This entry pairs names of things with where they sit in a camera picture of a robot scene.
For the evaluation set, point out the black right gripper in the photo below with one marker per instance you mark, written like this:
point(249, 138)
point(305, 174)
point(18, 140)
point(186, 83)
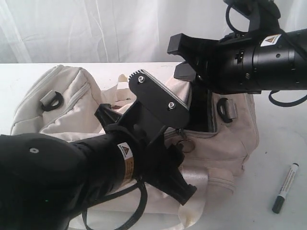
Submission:
point(224, 66)

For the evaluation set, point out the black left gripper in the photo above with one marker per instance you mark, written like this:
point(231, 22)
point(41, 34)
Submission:
point(135, 149)

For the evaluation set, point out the cream fabric duffel bag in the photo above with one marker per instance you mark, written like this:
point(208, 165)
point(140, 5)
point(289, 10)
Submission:
point(61, 103)

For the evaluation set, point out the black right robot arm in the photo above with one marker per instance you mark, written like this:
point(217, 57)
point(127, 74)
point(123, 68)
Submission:
point(276, 64)

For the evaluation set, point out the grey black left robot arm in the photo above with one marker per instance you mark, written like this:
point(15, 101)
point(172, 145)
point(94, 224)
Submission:
point(45, 182)

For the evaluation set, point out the white marker black cap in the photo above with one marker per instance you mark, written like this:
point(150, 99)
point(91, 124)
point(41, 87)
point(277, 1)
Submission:
point(281, 197)

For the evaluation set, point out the white backdrop curtain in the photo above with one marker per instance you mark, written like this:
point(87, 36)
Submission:
point(98, 31)

